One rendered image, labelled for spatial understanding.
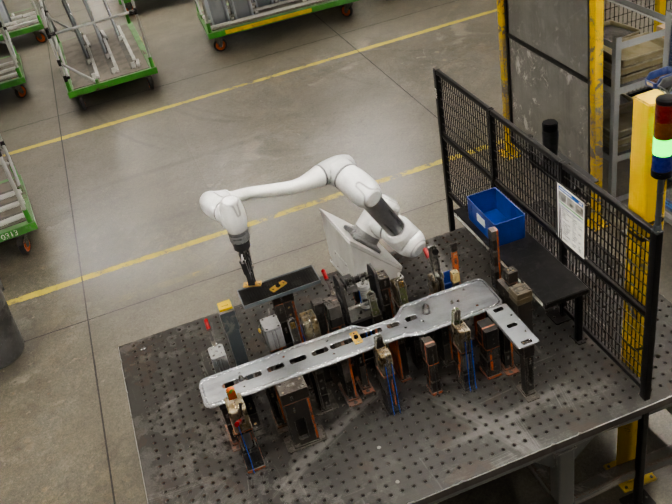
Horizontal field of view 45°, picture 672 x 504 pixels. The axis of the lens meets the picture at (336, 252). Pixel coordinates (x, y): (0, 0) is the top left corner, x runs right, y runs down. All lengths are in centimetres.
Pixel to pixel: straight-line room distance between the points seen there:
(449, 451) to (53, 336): 333
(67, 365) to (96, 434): 75
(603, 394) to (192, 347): 201
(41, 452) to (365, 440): 226
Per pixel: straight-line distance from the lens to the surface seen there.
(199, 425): 383
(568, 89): 570
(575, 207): 356
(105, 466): 487
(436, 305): 368
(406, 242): 405
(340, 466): 348
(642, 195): 319
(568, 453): 364
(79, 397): 538
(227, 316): 368
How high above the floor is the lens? 333
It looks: 34 degrees down
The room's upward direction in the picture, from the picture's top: 12 degrees counter-clockwise
